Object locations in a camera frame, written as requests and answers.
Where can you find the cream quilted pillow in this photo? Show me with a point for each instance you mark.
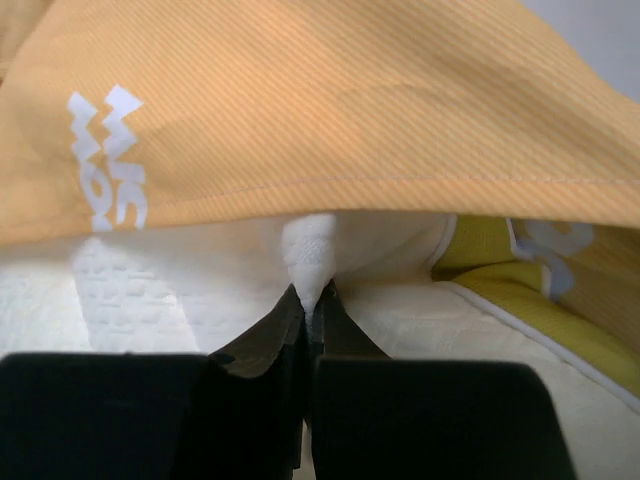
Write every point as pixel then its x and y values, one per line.
pixel 560 297

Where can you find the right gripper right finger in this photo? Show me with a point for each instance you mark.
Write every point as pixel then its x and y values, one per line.
pixel 375 417

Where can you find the orange pillowcase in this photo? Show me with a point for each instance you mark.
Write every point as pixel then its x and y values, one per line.
pixel 120 116

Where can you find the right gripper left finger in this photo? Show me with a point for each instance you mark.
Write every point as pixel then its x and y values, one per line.
pixel 230 414

